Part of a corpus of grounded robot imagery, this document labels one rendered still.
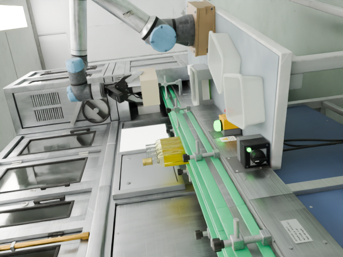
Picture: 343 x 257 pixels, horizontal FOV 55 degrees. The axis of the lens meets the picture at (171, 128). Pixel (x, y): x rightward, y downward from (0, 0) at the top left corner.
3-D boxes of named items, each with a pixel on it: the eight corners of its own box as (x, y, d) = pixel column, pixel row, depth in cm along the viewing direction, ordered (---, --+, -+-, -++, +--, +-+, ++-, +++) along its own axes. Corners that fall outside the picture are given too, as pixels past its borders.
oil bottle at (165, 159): (202, 156, 156) (157, 162, 154) (201, 146, 154) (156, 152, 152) (204, 161, 151) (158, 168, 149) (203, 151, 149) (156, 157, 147)
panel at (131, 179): (167, 126, 237) (120, 132, 235) (166, 122, 236) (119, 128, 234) (186, 189, 153) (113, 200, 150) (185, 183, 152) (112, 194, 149)
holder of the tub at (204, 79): (207, 109, 195) (195, 111, 194) (204, 63, 186) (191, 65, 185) (214, 118, 179) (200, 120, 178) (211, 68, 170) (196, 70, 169)
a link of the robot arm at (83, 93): (65, 87, 144) (69, 105, 148) (90, 84, 145) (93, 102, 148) (68, 82, 151) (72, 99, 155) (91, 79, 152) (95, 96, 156)
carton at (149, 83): (154, 67, 154) (138, 69, 154) (157, 79, 140) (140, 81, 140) (156, 91, 160) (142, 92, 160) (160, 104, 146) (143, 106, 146)
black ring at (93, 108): (112, 120, 257) (85, 123, 255) (108, 93, 250) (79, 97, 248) (112, 122, 252) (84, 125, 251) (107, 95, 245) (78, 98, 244)
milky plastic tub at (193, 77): (206, 101, 193) (192, 103, 193) (203, 63, 186) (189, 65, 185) (213, 109, 177) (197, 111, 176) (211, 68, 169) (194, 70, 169)
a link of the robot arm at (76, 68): (67, 56, 149) (72, 79, 154) (63, 62, 139) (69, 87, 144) (84, 54, 150) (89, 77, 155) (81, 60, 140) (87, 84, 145)
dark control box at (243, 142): (261, 155, 110) (237, 158, 110) (261, 133, 108) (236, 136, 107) (271, 165, 103) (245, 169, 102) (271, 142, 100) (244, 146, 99)
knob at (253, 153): (264, 161, 102) (268, 166, 99) (250, 163, 102) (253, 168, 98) (264, 148, 100) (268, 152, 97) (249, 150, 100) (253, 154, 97)
